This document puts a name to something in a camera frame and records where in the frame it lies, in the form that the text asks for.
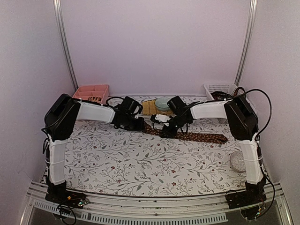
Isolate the brown floral tie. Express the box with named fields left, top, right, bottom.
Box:
left=142, top=123, right=229, bottom=144

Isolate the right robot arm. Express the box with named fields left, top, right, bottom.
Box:
left=154, top=94, right=267, bottom=204

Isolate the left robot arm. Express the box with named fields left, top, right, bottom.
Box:
left=41, top=94, right=145, bottom=203

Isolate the light green ceramic bowl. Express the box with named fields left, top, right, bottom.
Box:
left=154, top=97, right=170, bottom=112

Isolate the bamboo mat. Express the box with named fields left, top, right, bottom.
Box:
left=142, top=99, right=173, bottom=116

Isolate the pink divided organizer tray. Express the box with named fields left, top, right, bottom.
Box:
left=73, top=84, right=109, bottom=104

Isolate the rolled black patterned tie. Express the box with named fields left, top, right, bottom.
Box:
left=88, top=96, right=102, bottom=103

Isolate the white plastic basket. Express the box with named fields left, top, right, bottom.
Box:
left=203, top=84, right=237, bottom=100

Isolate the patterned glass bowl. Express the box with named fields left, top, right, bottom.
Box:
left=230, top=151, right=246, bottom=173

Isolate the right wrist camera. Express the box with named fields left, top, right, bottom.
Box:
left=150, top=114, right=171, bottom=124

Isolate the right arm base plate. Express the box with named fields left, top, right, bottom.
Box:
left=225, top=188, right=267, bottom=209

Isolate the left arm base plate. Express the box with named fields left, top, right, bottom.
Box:
left=45, top=191, right=90, bottom=209

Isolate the aluminium front rail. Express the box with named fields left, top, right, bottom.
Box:
left=20, top=182, right=297, bottom=225

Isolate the aluminium right corner post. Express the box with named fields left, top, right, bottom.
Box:
left=234, top=0, right=257, bottom=86

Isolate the aluminium corner post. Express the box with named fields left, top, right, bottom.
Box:
left=234, top=0, right=257, bottom=86
left=53, top=0, right=79, bottom=91

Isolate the aluminium left corner post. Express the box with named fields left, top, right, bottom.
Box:
left=53, top=0, right=79, bottom=91

